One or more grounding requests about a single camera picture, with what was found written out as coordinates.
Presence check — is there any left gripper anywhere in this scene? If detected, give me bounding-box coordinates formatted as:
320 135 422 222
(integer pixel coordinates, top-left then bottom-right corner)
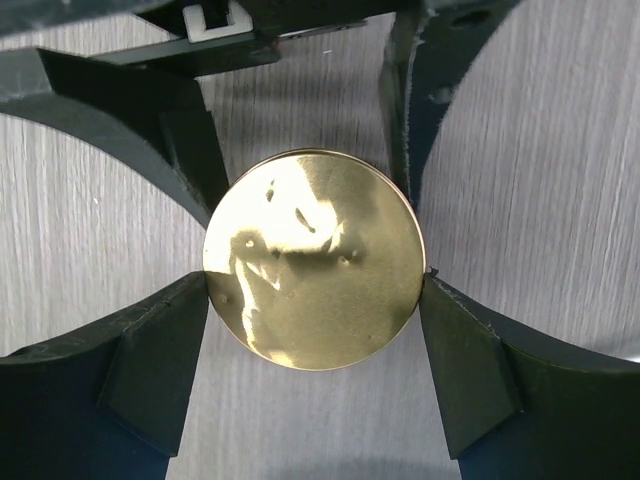
1 1 413 226

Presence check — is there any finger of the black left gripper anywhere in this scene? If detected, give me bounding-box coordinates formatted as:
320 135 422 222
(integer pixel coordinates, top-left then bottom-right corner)
379 0 519 208

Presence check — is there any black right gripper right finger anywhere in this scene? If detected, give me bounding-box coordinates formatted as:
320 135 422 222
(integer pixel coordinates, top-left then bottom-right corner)
420 275 639 479

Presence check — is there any beige jar lid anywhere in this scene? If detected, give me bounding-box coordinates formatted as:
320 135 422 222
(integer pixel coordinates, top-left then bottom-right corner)
203 148 427 371

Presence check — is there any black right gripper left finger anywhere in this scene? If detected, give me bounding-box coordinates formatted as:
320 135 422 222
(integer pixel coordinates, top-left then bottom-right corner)
1 272 208 479

